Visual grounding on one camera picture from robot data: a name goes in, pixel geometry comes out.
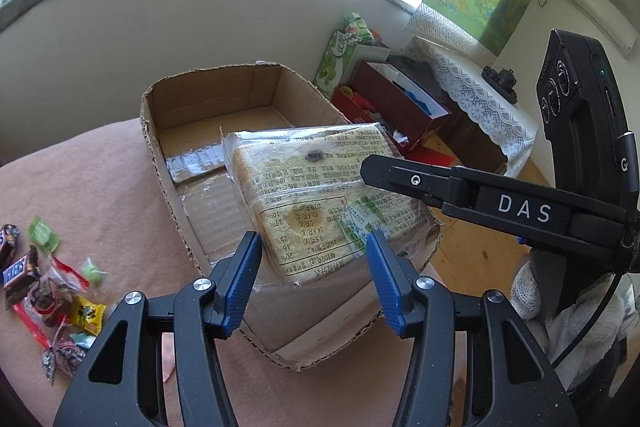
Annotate pink wafer packet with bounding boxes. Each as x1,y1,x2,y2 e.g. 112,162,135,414
160,333,176,383

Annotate large cracker packet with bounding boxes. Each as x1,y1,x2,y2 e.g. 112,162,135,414
222,124,437,286

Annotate pale green candy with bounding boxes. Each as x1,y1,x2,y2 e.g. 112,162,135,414
81,258,108,288

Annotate yellow candy packet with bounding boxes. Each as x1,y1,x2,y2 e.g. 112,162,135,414
68,296,106,336

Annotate red-edged dried fruit bag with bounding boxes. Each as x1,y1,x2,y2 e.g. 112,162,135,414
12,303,96,385

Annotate green candy wrapper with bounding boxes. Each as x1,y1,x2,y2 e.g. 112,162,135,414
27,216,61,255

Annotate brown Snickers bar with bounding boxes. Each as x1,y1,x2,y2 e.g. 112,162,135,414
2,245,40,309

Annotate white lace tablecloth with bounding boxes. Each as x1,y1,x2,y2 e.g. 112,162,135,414
405,37,539,178

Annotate open cardboard box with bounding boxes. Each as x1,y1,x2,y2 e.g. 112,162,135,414
140,63,440,371

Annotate dark red gift box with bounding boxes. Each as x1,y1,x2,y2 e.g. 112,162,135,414
350,62,450,148

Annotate red shoe box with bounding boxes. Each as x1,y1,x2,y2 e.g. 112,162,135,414
331,86,456,167

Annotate white air conditioner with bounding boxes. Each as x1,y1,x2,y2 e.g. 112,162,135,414
570,0,639,57

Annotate green gift bag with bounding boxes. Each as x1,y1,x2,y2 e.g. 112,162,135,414
314,12,390,100

